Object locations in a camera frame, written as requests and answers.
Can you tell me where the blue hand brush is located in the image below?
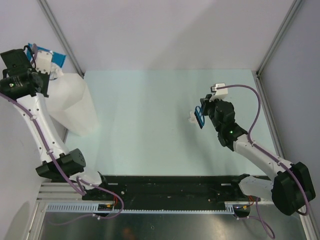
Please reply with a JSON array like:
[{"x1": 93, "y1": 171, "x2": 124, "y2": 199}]
[{"x1": 194, "y1": 105, "x2": 205, "y2": 129}]

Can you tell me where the blue dustpan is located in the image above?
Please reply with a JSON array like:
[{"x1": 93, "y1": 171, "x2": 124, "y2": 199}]
[{"x1": 26, "y1": 43, "x2": 67, "y2": 68}]

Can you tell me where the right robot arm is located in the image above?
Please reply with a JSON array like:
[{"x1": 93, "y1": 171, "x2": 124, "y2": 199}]
[{"x1": 196, "y1": 94, "x2": 316, "y2": 216}]

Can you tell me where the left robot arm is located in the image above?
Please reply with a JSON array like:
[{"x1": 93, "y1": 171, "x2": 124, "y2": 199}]
[{"x1": 0, "y1": 45, "x2": 111, "y2": 200}]

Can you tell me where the paper scrap right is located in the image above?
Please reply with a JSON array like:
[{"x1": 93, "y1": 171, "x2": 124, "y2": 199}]
[{"x1": 49, "y1": 62, "x2": 64, "y2": 80}]

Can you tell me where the paper scrap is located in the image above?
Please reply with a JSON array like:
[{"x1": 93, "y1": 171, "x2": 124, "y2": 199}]
[
  {"x1": 49, "y1": 62, "x2": 64, "y2": 80},
  {"x1": 188, "y1": 111, "x2": 198, "y2": 124}
]

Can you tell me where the paper scrap top centre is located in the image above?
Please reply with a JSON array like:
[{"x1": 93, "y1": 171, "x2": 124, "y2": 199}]
[{"x1": 188, "y1": 111, "x2": 198, "y2": 124}]

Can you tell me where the translucent white waste bin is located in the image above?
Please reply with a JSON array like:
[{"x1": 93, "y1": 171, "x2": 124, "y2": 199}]
[{"x1": 45, "y1": 73, "x2": 99, "y2": 136}]

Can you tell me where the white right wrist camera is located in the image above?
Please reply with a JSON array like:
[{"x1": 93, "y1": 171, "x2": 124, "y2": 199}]
[{"x1": 209, "y1": 83, "x2": 228, "y2": 102}]

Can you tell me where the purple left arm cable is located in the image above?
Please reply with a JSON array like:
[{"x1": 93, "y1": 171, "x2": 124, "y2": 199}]
[{"x1": 0, "y1": 43, "x2": 125, "y2": 223}]

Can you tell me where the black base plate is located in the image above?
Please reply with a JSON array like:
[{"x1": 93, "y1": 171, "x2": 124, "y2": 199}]
[{"x1": 82, "y1": 175, "x2": 256, "y2": 211}]

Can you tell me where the grey cable duct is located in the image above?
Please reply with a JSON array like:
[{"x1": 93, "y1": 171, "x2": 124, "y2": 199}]
[{"x1": 44, "y1": 201, "x2": 237, "y2": 215}]

